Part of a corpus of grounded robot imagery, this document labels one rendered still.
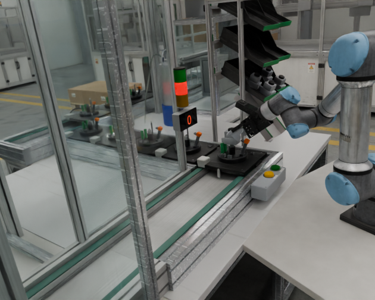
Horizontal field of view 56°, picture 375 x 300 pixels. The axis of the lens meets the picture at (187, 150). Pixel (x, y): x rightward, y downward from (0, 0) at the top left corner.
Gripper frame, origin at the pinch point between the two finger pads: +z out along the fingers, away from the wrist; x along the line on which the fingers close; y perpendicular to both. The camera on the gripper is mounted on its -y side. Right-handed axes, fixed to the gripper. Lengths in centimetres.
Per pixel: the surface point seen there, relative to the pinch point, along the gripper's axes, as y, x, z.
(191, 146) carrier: -5.1, -0.3, 24.1
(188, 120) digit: -13.6, -19.0, 0.4
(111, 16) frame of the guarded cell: -30, -82, -50
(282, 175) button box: 28.0, -2.4, -10.8
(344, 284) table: 55, -45, -34
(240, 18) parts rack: -39, 19, -26
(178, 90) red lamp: -25.1, -21.2, -5.9
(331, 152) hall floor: 81, 249, 77
